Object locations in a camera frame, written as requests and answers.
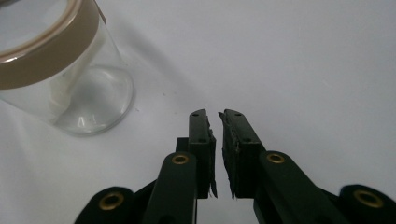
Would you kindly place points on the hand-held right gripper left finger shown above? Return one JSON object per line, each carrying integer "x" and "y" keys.
{"x": 202, "y": 149}

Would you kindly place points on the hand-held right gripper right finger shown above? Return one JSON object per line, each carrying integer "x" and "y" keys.
{"x": 243, "y": 155}

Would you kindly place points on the clear glass jar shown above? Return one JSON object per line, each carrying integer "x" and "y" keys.
{"x": 90, "y": 96}

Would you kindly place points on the tan jar lid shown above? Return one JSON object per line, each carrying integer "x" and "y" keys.
{"x": 46, "y": 53}

